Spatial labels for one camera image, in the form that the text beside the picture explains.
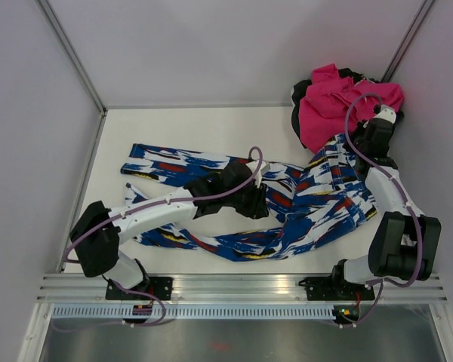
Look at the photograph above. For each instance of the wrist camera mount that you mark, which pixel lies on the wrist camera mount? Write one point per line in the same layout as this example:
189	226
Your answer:
258	169
386	114

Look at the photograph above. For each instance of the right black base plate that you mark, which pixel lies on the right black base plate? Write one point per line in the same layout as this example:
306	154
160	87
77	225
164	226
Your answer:
329	289

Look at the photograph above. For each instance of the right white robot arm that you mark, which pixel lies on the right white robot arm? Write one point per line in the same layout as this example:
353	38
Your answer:
404	246

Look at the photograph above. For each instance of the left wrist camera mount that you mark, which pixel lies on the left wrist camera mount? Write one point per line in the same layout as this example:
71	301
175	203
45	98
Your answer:
258	169

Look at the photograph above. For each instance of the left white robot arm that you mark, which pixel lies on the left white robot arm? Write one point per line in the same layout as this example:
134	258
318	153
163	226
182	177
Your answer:
99	232

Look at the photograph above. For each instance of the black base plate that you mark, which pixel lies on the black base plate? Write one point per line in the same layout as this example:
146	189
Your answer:
160	287
329	289

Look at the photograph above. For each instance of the blue white patterned trousers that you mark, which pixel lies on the blue white patterned trousers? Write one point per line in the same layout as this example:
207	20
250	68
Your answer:
315	205

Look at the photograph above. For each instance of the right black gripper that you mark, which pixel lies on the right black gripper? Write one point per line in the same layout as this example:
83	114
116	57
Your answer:
361	128

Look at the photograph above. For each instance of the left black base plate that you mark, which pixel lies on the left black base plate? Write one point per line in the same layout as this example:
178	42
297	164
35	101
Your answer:
160	287

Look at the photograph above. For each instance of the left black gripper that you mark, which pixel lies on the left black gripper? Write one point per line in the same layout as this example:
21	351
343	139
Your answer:
258	207

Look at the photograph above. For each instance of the aluminium frame post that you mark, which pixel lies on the aluminium frame post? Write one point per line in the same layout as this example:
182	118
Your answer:
407	41
63	39

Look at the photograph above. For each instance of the pink trousers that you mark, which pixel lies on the pink trousers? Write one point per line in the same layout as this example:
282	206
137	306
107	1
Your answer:
363	110

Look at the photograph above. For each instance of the black garment pile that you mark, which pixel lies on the black garment pile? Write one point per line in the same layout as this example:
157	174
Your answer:
296	113

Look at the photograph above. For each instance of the left aluminium frame post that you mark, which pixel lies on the left aluminium frame post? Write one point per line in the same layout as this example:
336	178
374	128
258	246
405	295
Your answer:
63	39

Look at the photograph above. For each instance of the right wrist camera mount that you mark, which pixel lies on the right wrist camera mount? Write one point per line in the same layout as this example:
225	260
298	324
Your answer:
386	114

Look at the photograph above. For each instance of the white slotted cable duct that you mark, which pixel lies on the white slotted cable duct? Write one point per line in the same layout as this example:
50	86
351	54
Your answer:
199	312

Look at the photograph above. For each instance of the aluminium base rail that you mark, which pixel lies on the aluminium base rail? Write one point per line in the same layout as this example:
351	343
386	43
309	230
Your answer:
228	288

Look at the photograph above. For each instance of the right aluminium frame post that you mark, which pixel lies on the right aluminium frame post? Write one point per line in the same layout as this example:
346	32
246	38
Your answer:
407	41

